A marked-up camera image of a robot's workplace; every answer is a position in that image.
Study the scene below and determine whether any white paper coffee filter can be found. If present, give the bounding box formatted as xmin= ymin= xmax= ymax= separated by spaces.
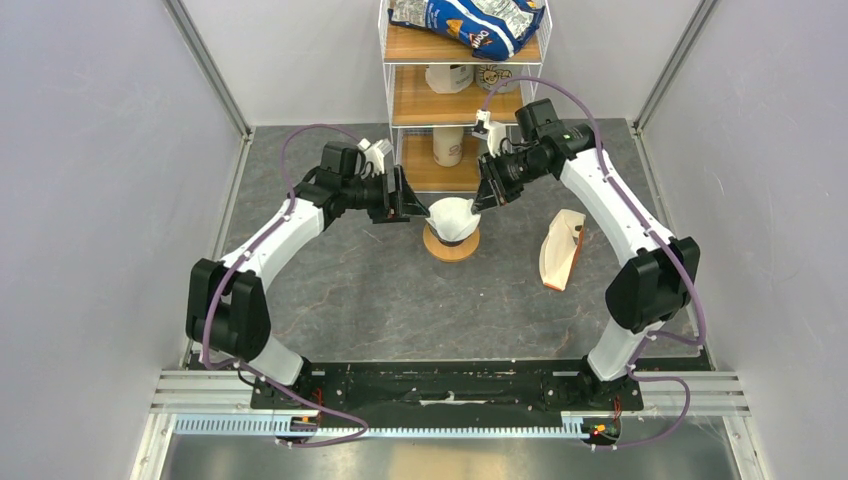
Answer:
xmin=426 ymin=197 xmax=481 ymax=240

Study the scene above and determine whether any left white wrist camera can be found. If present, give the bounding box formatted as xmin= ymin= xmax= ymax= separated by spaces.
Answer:
xmin=357 ymin=138 xmax=394 ymax=177

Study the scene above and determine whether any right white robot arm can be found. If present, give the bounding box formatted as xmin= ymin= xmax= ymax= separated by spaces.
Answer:
xmin=471 ymin=100 xmax=700 ymax=409

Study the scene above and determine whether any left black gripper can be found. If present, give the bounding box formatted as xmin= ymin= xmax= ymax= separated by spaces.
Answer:
xmin=342 ymin=165 xmax=430 ymax=225

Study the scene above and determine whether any white small bottle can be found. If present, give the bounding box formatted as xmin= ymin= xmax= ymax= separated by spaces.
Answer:
xmin=432 ymin=126 xmax=464 ymax=168

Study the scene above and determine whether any white wire wooden shelf rack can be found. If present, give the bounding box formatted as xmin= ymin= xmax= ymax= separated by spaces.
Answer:
xmin=377 ymin=1 xmax=553 ymax=193

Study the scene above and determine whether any round wooden dripper stand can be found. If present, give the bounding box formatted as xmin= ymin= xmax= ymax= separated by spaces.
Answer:
xmin=422 ymin=226 xmax=481 ymax=263

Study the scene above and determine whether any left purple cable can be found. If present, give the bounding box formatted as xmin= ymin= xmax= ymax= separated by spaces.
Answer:
xmin=199 ymin=125 xmax=371 ymax=450

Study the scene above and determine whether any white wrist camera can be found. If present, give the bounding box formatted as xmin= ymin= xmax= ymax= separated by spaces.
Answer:
xmin=357 ymin=138 xmax=394 ymax=177
xmin=471 ymin=109 xmax=507 ymax=157

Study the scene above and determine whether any white coffee filter stack holder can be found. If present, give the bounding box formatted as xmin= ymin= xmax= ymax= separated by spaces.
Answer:
xmin=538 ymin=209 xmax=586 ymax=291

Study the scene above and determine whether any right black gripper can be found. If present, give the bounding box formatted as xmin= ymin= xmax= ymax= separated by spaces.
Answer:
xmin=471 ymin=147 xmax=550 ymax=214

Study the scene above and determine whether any white plastic jug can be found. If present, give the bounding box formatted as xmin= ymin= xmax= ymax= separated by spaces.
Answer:
xmin=425 ymin=64 xmax=474 ymax=94

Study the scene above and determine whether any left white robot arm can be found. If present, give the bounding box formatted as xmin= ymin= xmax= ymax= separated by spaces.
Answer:
xmin=185 ymin=139 xmax=429 ymax=409

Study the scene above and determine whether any blue chips bag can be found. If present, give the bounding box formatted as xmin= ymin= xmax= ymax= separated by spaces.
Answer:
xmin=387 ymin=0 xmax=546 ymax=61

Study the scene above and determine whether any purple cable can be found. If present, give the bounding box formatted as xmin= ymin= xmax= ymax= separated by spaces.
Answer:
xmin=199 ymin=125 xmax=371 ymax=450
xmin=480 ymin=76 xmax=709 ymax=452

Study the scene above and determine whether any blue ribbed coffee dripper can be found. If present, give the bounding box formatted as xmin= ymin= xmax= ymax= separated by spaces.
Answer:
xmin=428 ymin=227 xmax=479 ymax=249

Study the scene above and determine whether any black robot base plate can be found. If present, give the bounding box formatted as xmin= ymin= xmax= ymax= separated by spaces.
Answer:
xmin=294 ymin=360 xmax=644 ymax=430

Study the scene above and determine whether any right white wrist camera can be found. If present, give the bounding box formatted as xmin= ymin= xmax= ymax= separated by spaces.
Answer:
xmin=471 ymin=109 xmax=507 ymax=157

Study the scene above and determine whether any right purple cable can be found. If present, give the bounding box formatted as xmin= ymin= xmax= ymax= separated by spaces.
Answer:
xmin=480 ymin=76 xmax=709 ymax=452

